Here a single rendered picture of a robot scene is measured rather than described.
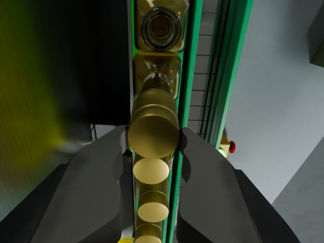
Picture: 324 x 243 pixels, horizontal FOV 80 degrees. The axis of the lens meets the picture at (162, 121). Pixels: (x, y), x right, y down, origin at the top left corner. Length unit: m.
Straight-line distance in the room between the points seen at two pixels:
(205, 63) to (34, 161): 0.35
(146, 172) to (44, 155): 0.12
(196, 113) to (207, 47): 0.15
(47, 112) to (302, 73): 0.64
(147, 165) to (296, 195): 2.26
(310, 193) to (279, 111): 1.81
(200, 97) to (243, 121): 0.26
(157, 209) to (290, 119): 0.60
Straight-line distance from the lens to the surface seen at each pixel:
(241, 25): 0.36
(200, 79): 0.44
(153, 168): 0.18
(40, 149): 0.25
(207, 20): 0.43
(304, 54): 0.68
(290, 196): 2.39
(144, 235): 0.26
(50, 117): 0.26
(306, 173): 2.24
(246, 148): 0.74
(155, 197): 0.22
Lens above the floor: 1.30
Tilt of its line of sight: 61 degrees down
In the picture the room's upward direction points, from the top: 179 degrees clockwise
